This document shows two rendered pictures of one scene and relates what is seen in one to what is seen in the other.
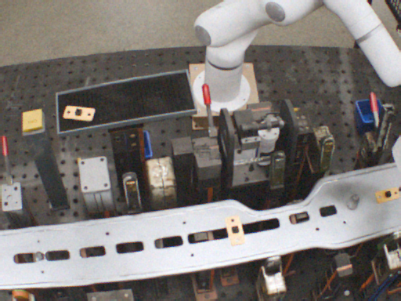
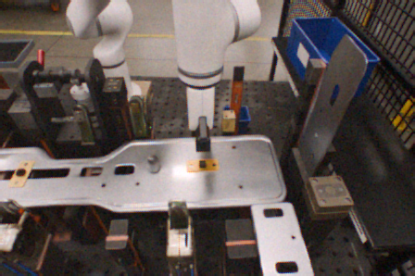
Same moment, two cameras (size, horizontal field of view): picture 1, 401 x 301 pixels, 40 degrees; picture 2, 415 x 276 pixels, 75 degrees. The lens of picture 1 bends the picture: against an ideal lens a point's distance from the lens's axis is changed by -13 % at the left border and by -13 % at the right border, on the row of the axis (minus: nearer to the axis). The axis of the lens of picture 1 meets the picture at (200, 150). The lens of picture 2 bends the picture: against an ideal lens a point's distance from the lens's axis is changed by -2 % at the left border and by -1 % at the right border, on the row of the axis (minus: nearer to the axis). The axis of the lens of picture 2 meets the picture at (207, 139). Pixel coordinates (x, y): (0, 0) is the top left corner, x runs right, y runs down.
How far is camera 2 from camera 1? 1.14 m
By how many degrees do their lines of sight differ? 12
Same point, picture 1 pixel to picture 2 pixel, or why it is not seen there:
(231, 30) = (81, 12)
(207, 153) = (23, 103)
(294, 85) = (182, 101)
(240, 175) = (69, 133)
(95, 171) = not seen: outside the picture
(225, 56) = (101, 55)
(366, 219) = (165, 186)
